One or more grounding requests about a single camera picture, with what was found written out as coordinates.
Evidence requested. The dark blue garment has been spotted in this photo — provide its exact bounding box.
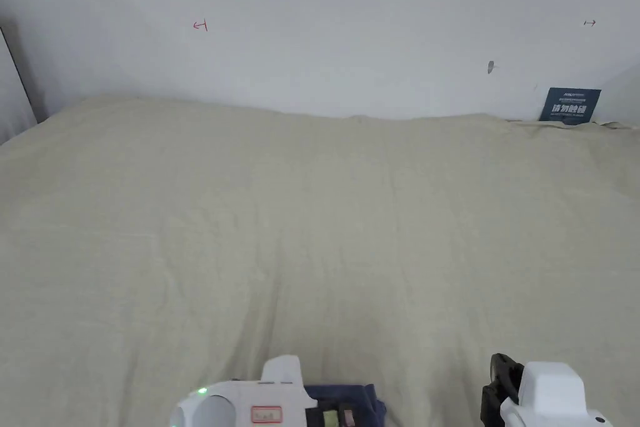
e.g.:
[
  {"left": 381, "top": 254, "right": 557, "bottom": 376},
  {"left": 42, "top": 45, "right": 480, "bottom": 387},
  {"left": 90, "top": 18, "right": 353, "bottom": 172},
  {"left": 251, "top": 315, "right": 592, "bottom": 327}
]
[{"left": 302, "top": 384, "right": 389, "bottom": 427}]

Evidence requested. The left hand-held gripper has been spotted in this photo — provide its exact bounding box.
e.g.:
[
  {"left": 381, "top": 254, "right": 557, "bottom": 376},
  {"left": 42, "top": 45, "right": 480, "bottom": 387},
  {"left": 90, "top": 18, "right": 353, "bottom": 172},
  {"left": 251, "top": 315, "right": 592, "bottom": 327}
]
[{"left": 169, "top": 354, "right": 361, "bottom": 427}]

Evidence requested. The dark blue sign card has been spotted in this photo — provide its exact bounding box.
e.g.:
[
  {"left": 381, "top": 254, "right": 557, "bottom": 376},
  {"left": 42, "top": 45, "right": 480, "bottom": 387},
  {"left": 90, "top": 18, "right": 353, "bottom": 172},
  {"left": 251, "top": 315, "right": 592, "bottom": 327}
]
[{"left": 538, "top": 87, "right": 603, "bottom": 124}]

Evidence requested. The bed with beige sheet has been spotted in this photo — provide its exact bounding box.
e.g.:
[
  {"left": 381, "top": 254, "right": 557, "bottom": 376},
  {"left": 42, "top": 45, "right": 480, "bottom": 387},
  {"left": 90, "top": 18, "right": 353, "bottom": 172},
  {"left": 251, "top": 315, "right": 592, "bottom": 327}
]
[{"left": 0, "top": 94, "right": 640, "bottom": 427}]

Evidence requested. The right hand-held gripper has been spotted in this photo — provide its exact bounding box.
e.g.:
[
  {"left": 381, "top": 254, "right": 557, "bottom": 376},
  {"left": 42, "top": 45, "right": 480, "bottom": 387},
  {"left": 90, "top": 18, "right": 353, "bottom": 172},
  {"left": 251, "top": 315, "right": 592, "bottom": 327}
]
[{"left": 479, "top": 352, "right": 610, "bottom": 427}]

